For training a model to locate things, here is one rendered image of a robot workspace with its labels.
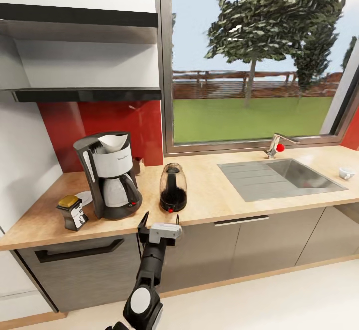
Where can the electric kettle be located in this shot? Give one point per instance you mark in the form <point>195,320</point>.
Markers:
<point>173,188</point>

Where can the drop in sink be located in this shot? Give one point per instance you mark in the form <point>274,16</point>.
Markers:
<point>274,179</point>

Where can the water glass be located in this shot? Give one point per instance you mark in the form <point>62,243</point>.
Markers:
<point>138,163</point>

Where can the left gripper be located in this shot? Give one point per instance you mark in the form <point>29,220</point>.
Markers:
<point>152,250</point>

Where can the dishwasher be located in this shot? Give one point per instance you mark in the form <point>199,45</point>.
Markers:
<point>86,273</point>

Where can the bottle of coffee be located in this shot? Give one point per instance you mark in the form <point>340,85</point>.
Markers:
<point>71,209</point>

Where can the coffee cup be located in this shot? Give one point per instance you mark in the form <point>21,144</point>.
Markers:
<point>346,173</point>

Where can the paper coffee filter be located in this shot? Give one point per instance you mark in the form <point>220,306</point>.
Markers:
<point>113,143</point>

